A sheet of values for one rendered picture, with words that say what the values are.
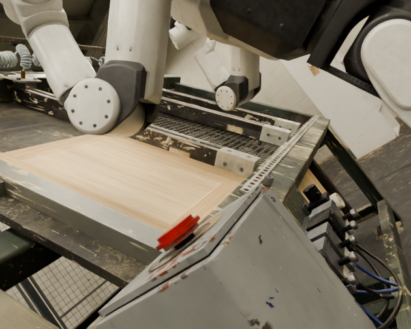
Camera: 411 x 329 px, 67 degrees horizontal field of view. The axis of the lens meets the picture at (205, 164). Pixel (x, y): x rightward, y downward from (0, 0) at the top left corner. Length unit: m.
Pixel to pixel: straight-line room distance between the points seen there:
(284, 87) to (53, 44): 5.91
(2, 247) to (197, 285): 0.54
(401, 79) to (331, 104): 4.13
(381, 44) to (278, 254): 0.44
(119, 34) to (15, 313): 0.37
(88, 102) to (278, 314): 0.36
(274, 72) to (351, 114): 2.18
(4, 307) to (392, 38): 0.64
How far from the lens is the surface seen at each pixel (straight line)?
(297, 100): 6.29
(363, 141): 4.76
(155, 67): 0.47
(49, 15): 0.56
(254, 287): 0.18
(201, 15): 0.61
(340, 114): 4.71
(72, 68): 0.52
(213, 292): 0.17
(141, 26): 0.48
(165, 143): 1.04
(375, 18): 0.64
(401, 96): 0.59
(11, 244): 0.69
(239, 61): 0.94
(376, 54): 0.58
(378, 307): 1.49
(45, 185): 0.72
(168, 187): 0.79
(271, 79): 6.39
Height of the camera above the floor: 0.95
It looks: 3 degrees up
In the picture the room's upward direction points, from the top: 37 degrees counter-clockwise
